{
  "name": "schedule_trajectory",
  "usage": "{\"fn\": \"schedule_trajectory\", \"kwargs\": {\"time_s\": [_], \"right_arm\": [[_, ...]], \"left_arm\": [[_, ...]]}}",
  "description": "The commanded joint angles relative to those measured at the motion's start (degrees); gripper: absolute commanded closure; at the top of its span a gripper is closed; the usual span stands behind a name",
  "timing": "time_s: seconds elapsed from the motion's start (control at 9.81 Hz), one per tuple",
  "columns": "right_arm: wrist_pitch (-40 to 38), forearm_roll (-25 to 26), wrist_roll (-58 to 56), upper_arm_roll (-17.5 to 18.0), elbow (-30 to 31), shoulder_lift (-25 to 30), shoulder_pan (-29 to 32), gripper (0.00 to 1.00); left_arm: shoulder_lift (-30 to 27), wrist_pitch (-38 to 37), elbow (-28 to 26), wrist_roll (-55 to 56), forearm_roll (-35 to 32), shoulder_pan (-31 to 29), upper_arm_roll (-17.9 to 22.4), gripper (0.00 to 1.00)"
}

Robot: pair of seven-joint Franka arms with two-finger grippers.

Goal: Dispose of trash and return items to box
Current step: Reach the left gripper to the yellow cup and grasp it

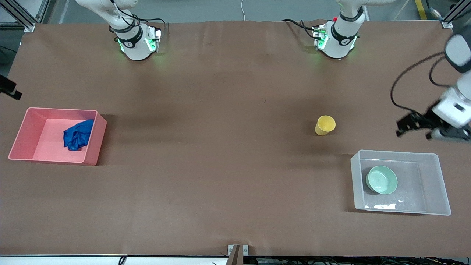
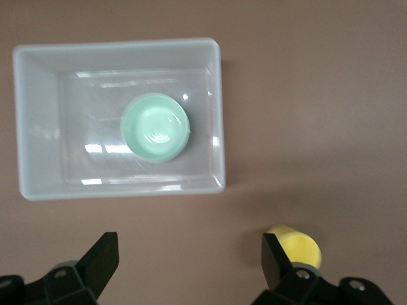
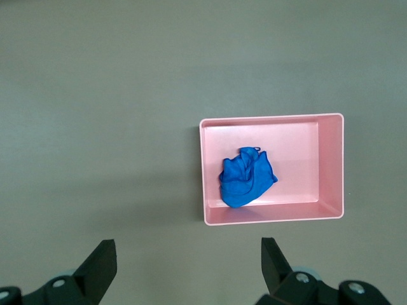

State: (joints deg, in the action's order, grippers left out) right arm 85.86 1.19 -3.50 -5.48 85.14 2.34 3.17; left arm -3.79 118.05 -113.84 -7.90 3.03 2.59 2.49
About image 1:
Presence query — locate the black left arm base cable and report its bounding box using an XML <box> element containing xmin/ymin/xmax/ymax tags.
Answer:
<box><xmin>282</xmin><ymin>18</ymin><xmax>321</xmax><ymax>39</ymax></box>

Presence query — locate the blue cloth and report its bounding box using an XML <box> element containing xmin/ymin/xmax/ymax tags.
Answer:
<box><xmin>63</xmin><ymin>119</ymin><xmax>95</xmax><ymax>152</ymax></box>

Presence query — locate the black right arm base cable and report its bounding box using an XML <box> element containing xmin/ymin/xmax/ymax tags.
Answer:
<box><xmin>109</xmin><ymin>0</ymin><xmax>167</xmax><ymax>37</ymax></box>

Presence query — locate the mint green bowl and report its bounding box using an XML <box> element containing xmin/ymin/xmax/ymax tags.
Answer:
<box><xmin>366</xmin><ymin>166</ymin><xmax>398</xmax><ymax>195</ymax></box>

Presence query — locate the pink plastic bin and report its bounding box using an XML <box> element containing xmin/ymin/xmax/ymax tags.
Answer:
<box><xmin>8</xmin><ymin>107</ymin><xmax>107</xmax><ymax>166</ymax></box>

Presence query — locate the brown table cover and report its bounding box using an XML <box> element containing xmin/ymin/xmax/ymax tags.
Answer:
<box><xmin>0</xmin><ymin>20</ymin><xmax>471</xmax><ymax>257</ymax></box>

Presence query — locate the yellow plastic cup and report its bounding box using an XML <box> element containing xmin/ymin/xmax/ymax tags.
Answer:
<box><xmin>315</xmin><ymin>115</ymin><xmax>336</xmax><ymax>136</ymax></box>

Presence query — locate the metal table edge bracket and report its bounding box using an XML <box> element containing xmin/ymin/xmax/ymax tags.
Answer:
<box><xmin>227</xmin><ymin>244</ymin><xmax>249</xmax><ymax>265</ymax></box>

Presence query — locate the clear plastic box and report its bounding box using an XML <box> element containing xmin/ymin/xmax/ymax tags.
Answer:
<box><xmin>350</xmin><ymin>149</ymin><xmax>451</xmax><ymax>216</ymax></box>

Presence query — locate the aluminium frame post with bracket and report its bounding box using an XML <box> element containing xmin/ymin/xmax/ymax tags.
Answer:
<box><xmin>441</xmin><ymin>0</ymin><xmax>471</xmax><ymax>29</ymax></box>
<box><xmin>0</xmin><ymin>0</ymin><xmax>50</xmax><ymax>33</ymax></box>

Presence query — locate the black arm base cable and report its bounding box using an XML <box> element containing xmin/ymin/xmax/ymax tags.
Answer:
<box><xmin>282</xmin><ymin>18</ymin><xmax>321</xmax><ymax>39</ymax></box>
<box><xmin>109</xmin><ymin>0</ymin><xmax>167</xmax><ymax>37</ymax></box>

